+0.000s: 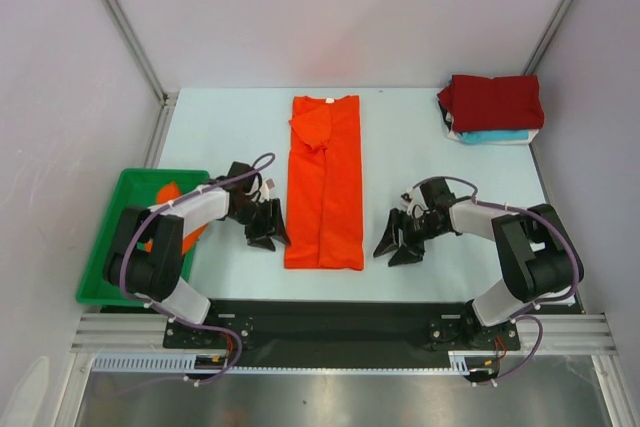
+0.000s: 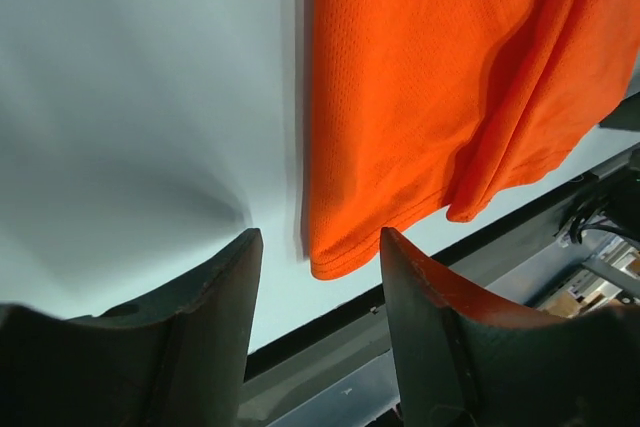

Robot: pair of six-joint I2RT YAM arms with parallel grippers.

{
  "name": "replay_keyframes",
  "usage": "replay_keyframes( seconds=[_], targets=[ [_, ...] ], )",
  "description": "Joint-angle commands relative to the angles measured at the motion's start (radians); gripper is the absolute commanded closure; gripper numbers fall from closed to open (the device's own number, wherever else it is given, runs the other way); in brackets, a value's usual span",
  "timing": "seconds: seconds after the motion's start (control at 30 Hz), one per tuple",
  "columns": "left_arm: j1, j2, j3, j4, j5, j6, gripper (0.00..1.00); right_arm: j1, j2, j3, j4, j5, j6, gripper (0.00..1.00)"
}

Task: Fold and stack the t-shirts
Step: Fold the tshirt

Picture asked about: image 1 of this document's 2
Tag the green plastic tray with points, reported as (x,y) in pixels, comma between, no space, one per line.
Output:
(137,187)

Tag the folded dark red t shirt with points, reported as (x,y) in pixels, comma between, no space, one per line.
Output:
(487,104)

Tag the left aluminium corner post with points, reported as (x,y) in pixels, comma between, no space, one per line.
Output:
(133,44)

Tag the grey slotted cable duct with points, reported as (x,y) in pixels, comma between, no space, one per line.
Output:
(196,364)

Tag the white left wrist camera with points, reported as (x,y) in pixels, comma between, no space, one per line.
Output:
(262,189)

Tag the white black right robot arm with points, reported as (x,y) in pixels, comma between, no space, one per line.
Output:
(538,262)

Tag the right aluminium corner post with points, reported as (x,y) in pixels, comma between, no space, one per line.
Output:
(549,34)

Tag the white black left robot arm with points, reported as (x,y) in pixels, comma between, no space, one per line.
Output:
(147,251)

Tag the orange t shirt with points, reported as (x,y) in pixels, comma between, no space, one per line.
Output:
(324,207)
(167,195)

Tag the aluminium front rail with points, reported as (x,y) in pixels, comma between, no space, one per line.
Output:
(137,332)

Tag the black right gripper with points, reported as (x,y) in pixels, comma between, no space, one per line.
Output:
(409,231)

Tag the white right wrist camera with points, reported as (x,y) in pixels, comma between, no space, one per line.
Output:
(413,202)

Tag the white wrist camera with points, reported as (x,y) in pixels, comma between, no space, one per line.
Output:
(262,189)
(413,202)

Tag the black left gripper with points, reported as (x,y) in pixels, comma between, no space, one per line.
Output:
(270,225)

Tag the orange t shirt in tray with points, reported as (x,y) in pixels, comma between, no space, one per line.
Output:
(167,195)

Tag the aluminium corner post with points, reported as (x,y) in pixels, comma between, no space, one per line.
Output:
(133,44)
(549,34)

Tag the folded turquoise t shirt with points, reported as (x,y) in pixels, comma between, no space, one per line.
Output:
(495,136)

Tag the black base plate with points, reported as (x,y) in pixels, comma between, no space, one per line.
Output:
(334,335)

